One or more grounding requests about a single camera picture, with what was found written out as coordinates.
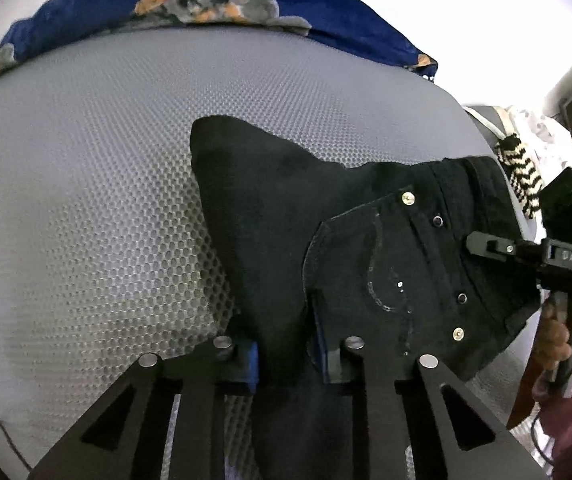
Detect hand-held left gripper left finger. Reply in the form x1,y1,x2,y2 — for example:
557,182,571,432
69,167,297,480
26,336,260,480

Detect blue printed blanket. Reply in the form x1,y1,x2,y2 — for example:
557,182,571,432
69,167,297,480
0,0,439,105

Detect black pants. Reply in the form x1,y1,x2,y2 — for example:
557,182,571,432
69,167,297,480
189,116,542,480

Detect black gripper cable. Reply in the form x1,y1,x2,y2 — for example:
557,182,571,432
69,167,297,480
530,404,556,467

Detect black and white zigzag cloth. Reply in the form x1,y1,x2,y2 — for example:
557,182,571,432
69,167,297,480
493,134,543,219

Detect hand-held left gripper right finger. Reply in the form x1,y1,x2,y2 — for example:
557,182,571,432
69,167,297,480
311,324,549,480

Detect white dotted cloth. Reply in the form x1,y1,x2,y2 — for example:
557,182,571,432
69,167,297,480
507,105,572,173

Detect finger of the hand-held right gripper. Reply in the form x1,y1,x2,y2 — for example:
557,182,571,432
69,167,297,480
466,231,520,264

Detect person's right hand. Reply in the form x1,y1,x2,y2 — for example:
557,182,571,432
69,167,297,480
530,295,572,402

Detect grey mesh mat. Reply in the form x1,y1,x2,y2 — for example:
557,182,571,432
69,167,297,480
0,25,534,480

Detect white cord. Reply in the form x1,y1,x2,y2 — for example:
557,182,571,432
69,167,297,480
465,104,513,142

